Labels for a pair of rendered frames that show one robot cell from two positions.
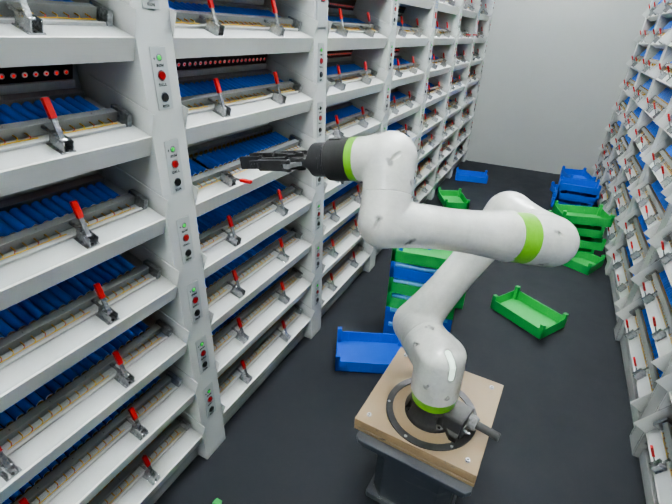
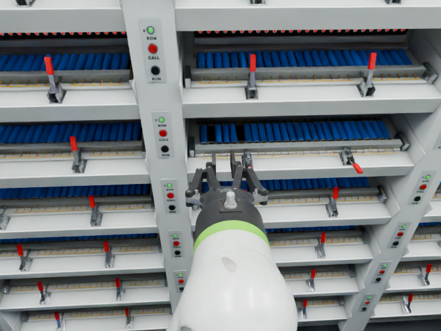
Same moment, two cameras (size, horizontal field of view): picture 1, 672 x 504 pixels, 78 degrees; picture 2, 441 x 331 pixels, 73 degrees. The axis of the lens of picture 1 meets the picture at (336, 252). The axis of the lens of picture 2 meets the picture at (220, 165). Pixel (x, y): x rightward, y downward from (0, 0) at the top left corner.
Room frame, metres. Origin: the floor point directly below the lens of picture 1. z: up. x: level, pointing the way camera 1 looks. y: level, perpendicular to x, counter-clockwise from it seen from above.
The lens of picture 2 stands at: (0.76, -0.23, 1.32)
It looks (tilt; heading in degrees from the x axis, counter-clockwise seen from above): 34 degrees down; 61
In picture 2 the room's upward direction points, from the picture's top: straight up
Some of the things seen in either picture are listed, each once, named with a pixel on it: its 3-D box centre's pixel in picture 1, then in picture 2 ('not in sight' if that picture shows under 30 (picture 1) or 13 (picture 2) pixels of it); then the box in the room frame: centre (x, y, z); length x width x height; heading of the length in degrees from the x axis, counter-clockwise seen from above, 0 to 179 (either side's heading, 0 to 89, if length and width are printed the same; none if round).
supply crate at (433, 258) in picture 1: (429, 248); not in sight; (1.64, -0.41, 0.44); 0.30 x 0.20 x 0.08; 73
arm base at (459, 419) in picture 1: (450, 414); not in sight; (0.81, -0.33, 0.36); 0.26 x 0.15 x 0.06; 52
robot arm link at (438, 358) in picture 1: (435, 367); not in sight; (0.85, -0.28, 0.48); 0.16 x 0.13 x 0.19; 15
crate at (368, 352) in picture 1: (370, 349); not in sight; (1.42, -0.17, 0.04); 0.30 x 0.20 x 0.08; 88
